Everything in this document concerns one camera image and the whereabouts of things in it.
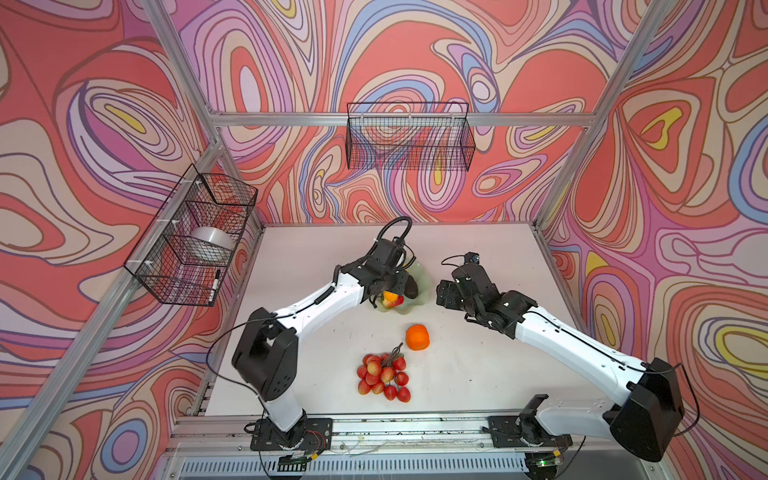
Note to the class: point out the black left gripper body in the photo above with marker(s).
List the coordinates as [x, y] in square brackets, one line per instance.
[395, 281]

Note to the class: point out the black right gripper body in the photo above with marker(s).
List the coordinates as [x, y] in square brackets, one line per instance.
[449, 291]

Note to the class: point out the yellow fake squash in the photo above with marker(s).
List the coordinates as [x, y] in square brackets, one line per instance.
[388, 298]

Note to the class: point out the orange fake persimmon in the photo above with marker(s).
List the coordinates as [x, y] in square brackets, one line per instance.
[417, 337]

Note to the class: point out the red fake grape bunch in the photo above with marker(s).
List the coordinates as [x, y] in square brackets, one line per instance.
[385, 374]

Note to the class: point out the dark fake avocado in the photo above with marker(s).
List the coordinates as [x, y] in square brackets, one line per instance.
[411, 289]

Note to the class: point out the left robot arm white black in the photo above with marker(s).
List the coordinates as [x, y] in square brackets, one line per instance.
[266, 356]

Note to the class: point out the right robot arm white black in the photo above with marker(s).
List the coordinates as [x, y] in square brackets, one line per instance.
[640, 406]

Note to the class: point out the light green scalloped bowl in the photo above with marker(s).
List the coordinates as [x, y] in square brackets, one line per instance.
[424, 286]

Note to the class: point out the silver tape roll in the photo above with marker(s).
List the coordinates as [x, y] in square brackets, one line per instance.
[214, 236]

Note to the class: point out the black marker pen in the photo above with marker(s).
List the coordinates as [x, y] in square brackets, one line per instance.
[216, 281]

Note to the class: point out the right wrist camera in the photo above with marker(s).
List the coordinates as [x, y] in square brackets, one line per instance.
[473, 258]

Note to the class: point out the black wire basket back wall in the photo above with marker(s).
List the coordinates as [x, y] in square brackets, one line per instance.
[409, 136]

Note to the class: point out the black wire basket wall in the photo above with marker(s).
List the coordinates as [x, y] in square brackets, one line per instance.
[409, 136]
[168, 262]

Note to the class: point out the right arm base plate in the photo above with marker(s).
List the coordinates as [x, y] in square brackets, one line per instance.
[514, 432]

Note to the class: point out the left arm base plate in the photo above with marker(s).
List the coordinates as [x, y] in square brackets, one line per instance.
[310, 435]

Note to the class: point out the black wire basket left wall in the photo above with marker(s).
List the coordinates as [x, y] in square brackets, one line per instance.
[168, 262]

